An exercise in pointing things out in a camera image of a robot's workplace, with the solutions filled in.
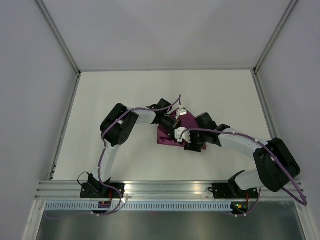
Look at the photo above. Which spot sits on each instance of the left side aluminium rail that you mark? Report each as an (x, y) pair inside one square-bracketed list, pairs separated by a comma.
[(66, 116)]

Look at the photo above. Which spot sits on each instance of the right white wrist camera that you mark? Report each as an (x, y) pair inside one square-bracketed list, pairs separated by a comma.
[(182, 134)]

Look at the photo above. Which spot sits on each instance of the aluminium front rail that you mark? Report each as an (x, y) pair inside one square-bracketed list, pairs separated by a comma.
[(134, 190)]

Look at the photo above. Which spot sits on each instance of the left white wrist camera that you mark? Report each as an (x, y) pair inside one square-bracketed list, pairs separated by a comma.
[(180, 111)]

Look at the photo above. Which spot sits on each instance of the white slotted cable duct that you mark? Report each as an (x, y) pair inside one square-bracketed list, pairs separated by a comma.
[(154, 206)]

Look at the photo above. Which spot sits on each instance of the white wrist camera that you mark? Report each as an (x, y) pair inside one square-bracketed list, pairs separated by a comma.
[(180, 111), (182, 134)]

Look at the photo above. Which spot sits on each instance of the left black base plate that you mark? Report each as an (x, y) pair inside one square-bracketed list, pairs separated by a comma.
[(98, 191)]

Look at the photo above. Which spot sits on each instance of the right side aluminium rail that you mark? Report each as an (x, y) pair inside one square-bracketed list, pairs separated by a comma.
[(271, 125)]

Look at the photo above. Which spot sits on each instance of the left aluminium frame post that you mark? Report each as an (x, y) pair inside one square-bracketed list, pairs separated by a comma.
[(57, 35)]

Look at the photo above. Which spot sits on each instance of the right aluminium frame post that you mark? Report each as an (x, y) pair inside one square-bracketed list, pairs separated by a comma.
[(275, 34)]

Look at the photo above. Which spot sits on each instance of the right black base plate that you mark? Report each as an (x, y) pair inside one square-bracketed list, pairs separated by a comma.
[(224, 190)]

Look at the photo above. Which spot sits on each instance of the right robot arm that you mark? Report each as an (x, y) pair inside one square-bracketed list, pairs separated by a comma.
[(244, 145)]

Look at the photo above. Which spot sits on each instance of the purple cloth napkin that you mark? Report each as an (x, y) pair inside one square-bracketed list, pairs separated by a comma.
[(187, 121)]

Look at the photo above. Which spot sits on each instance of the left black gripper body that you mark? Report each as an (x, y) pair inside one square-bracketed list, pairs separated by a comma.
[(169, 125)]

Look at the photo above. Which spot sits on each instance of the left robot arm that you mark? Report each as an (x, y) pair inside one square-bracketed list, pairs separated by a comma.
[(115, 131)]

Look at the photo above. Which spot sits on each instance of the aluminium rail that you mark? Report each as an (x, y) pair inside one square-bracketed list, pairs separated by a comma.
[(271, 125), (134, 190), (66, 116)]

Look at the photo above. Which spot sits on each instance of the aluminium frame post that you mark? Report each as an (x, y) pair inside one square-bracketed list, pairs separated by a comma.
[(275, 34), (57, 35)]

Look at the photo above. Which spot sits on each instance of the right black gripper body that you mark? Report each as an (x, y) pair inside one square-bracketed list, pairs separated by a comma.
[(197, 139)]

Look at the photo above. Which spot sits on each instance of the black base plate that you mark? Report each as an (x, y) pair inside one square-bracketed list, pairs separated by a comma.
[(98, 191), (224, 190)]

